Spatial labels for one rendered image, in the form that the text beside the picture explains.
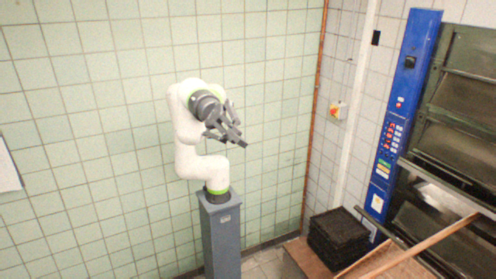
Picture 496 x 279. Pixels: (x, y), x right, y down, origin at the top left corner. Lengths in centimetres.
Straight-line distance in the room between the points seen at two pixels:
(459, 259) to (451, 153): 57
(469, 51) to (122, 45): 168
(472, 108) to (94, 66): 185
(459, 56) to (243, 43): 115
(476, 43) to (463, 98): 25
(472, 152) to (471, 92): 28
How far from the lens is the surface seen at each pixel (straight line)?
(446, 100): 183
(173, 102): 152
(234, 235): 193
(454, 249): 209
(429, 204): 206
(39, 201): 224
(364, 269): 227
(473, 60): 178
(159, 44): 192
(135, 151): 211
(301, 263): 232
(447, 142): 189
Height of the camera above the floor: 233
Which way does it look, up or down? 29 degrees down
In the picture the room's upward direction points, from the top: straight up
